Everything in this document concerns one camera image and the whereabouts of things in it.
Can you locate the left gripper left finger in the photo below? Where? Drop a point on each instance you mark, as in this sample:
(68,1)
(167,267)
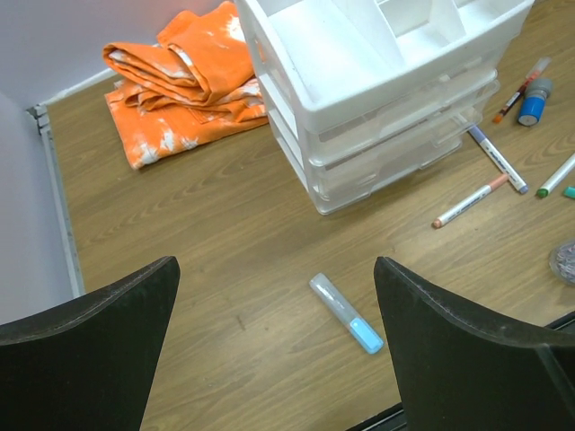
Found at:
(89,364)

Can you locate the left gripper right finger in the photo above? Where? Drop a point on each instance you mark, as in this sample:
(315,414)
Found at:
(405,296)

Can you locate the light blue highlighter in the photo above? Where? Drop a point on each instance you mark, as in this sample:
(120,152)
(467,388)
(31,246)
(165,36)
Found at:
(357,326)

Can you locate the clear jar of paperclips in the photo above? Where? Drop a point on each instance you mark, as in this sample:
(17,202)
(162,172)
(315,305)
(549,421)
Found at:
(561,262)

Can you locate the white plastic drawer organizer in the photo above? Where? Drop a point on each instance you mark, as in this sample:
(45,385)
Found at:
(363,93)

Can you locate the peach capped white marker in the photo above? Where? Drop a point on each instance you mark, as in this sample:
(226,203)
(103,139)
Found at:
(469,202)

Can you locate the green capped white marker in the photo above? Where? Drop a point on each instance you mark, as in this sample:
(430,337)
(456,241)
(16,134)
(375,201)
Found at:
(557,177)

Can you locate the purple capped white marker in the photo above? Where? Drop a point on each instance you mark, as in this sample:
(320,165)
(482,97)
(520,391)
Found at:
(498,158)

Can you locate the teal capped white marker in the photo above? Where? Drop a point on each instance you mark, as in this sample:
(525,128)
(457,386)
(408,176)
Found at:
(569,192)

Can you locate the blue grey stamp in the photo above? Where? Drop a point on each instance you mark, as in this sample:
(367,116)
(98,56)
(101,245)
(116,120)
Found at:
(535,99)

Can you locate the orange tie-dye cloth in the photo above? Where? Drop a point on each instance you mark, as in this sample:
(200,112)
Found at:
(195,86)

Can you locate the orange red pen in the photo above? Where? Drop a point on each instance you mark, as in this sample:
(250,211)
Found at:
(533,73)

